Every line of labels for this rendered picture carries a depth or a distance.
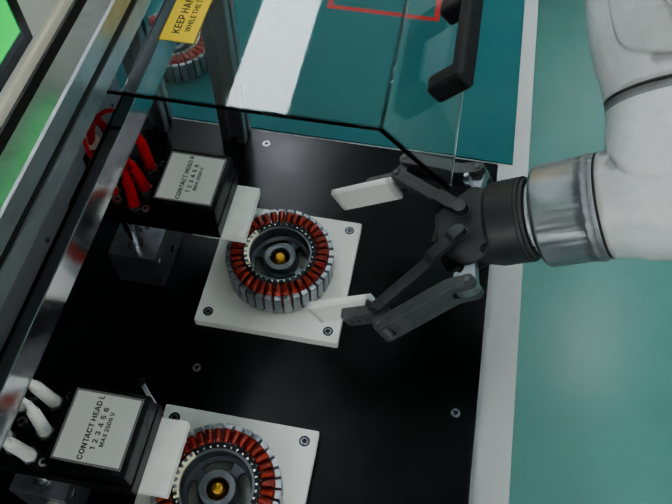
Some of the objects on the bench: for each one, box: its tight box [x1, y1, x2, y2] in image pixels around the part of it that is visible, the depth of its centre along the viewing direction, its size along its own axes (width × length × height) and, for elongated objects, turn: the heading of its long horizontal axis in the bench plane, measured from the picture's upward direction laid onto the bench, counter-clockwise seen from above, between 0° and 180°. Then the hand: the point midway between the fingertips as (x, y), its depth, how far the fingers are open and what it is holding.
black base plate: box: [0, 118, 498, 504], centre depth 75 cm, size 47×64×2 cm
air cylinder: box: [108, 223, 184, 286], centre depth 80 cm, size 5×8×6 cm
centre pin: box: [207, 479, 229, 500], centre depth 65 cm, size 2×2×3 cm
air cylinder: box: [9, 473, 92, 504], centre depth 67 cm, size 5×8×6 cm
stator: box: [150, 423, 283, 504], centre depth 65 cm, size 11×11×4 cm
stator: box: [225, 209, 334, 313], centre depth 78 cm, size 11×11×4 cm
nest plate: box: [134, 404, 320, 504], centre depth 67 cm, size 15×15×1 cm
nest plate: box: [194, 208, 362, 348], centre depth 80 cm, size 15×15×1 cm
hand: (336, 252), depth 74 cm, fingers open, 13 cm apart
